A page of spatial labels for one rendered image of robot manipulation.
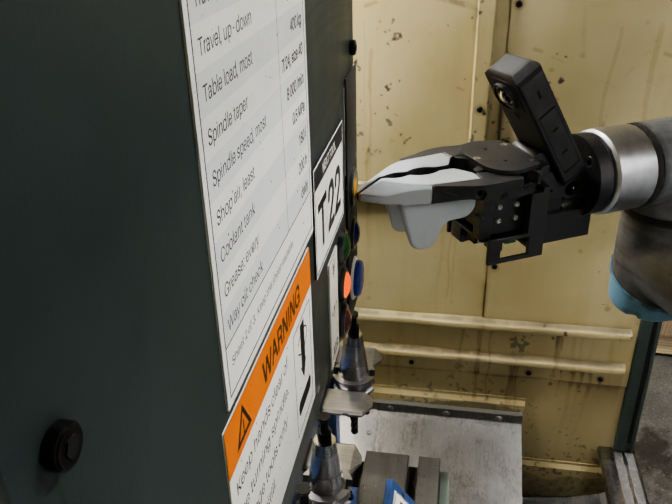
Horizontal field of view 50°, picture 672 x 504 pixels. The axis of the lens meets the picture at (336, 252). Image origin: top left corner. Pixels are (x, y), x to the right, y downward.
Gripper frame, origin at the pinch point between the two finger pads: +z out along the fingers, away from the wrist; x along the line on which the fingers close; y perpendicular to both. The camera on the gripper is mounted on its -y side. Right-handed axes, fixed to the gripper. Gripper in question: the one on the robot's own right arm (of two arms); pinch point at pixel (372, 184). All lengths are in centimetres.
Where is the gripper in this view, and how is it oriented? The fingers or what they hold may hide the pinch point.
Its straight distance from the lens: 55.2
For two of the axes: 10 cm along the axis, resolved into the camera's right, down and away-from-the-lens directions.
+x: -3.4, -4.3, 8.4
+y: 0.2, 8.9, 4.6
